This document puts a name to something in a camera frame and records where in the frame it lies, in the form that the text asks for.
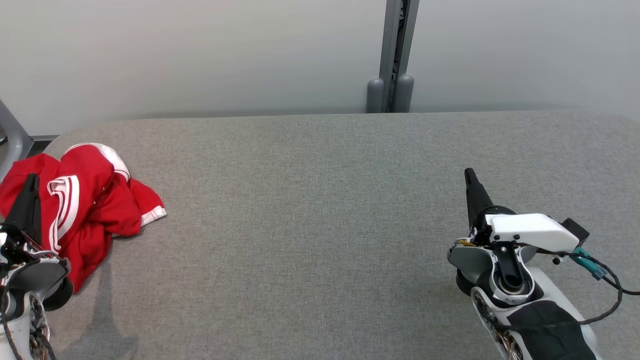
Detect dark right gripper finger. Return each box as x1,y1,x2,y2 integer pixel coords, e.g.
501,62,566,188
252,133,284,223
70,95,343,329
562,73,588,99
464,167,496,232

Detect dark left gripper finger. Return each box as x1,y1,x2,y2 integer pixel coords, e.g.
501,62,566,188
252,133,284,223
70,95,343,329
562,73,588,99
5,173,43,246

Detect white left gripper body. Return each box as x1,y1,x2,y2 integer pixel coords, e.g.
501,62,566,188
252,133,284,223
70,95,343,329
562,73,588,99
0,222,61,276

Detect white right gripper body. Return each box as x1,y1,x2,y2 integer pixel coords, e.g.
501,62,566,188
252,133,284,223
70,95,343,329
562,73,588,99
470,205,581,252

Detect red jersey shirt white sleeves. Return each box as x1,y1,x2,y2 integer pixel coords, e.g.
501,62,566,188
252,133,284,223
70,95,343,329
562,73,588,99
0,152,143,293

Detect red shorts white stripes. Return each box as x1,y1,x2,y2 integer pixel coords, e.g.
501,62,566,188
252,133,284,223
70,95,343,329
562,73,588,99
60,142,167,236

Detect grey rounded partition foot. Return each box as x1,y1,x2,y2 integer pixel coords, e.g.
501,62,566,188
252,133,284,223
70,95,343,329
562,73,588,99
395,74,415,114
366,77,385,114

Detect grey fabric covered table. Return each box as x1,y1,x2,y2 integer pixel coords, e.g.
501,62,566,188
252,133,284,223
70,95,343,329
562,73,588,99
0,110,640,360

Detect grey metal frame with caster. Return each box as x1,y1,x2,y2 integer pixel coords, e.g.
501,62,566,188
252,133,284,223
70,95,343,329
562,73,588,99
0,100,35,181

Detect grey partition post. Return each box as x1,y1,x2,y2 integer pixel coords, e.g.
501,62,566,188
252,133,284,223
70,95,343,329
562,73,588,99
378,0,421,114

